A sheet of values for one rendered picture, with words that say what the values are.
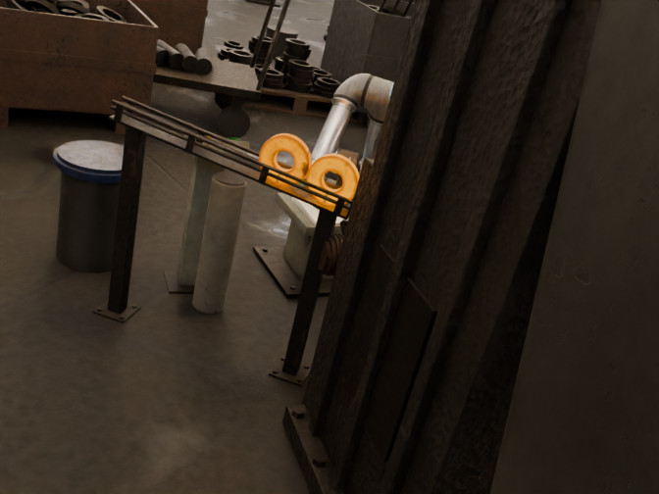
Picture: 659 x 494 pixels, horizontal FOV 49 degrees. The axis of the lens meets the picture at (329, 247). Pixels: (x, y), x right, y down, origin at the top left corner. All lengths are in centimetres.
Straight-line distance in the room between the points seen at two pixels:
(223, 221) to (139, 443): 82
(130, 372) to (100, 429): 27
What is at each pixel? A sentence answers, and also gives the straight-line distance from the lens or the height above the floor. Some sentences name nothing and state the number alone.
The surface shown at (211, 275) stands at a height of 16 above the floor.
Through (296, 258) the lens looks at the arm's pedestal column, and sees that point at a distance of 304.
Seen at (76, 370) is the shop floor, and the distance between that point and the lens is 239.
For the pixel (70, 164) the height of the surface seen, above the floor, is 42.
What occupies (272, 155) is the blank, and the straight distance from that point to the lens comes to 219.
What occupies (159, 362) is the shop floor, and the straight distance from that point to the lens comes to 245.
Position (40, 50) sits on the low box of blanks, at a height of 43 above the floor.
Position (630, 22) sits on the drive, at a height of 138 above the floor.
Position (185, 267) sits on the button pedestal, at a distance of 281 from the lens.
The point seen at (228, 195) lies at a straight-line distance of 249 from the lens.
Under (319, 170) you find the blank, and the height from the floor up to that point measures 73.
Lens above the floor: 145
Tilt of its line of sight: 25 degrees down
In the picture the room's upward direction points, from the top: 14 degrees clockwise
